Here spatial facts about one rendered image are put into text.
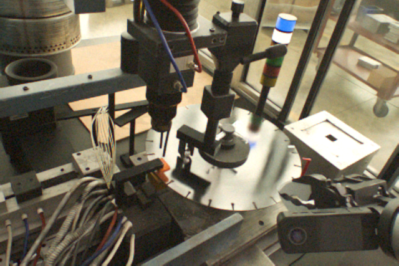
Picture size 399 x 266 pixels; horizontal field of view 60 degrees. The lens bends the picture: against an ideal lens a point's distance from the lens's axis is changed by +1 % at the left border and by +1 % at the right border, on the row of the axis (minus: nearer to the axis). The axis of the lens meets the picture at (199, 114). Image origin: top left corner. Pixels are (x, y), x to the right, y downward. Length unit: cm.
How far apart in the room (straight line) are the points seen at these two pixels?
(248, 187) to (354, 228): 25
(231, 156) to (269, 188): 10
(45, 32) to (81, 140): 33
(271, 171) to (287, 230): 28
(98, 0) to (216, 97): 23
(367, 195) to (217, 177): 27
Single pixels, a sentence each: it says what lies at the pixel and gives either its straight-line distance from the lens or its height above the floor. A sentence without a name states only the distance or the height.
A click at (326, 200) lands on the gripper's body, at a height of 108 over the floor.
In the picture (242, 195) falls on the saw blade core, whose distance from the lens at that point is 64.
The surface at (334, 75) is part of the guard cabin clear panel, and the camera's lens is 107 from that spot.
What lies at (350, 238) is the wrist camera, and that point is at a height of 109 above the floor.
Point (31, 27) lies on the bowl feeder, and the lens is 110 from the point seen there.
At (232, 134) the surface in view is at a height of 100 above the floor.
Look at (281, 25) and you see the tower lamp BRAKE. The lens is 88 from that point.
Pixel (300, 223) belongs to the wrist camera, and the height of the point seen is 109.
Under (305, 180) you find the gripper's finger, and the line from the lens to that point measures 53.
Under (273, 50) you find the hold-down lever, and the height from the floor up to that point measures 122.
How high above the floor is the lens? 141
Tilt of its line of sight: 35 degrees down
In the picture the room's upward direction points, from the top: 10 degrees clockwise
